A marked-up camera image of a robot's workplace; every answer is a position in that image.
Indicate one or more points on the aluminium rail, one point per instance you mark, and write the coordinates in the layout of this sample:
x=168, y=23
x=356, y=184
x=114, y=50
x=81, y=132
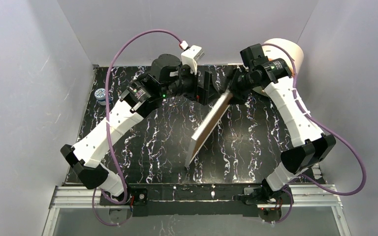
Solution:
x=304, y=195

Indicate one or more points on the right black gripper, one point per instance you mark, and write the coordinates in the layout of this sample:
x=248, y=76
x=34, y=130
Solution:
x=236, y=83

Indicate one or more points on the white cylindrical drawer unit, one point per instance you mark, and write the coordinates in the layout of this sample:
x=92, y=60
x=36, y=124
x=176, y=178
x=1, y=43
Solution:
x=290, y=52

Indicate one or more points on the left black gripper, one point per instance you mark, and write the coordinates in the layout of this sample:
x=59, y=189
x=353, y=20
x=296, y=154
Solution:
x=204, y=86

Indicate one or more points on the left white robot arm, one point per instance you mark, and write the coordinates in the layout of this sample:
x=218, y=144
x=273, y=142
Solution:
x=135, y=103

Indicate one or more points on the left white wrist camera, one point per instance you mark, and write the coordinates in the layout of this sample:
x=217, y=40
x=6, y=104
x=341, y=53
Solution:
x=191, y=55

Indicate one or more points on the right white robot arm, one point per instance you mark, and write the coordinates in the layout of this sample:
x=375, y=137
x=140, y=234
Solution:
x=310, y=144

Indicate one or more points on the white picture frame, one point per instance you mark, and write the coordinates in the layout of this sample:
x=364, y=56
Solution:
x=205, y=130

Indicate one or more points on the small blue lidded jar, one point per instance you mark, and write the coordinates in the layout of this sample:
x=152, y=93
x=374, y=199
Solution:
x=102, y=96

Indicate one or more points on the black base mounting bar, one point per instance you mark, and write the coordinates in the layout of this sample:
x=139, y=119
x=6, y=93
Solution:
x=245, y=199

